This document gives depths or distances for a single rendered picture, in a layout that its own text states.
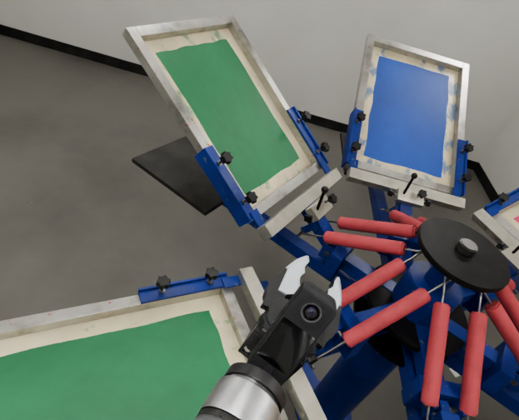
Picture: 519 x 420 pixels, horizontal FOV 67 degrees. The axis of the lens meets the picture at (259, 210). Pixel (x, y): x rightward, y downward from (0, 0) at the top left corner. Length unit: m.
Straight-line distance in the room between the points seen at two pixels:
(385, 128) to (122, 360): 1.58
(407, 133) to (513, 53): 2.86
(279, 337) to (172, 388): 0.81
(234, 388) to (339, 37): 4.17
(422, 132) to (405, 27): 2.40
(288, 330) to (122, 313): 0.94
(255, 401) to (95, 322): 0.94
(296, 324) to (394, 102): 1.88
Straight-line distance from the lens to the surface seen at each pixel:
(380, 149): 2.05
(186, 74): 1.59
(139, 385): 1.22
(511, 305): 1.59
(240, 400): 0.42
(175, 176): 1.82
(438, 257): 1.35
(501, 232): 2.03
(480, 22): 4.68
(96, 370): 1.24
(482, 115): 5.11
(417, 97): 2.31
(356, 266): 1.60
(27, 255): 2.78
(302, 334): 0.43
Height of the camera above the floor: 2.07
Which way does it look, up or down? 40 degrees down
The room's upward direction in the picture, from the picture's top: 19 degrees clockwise
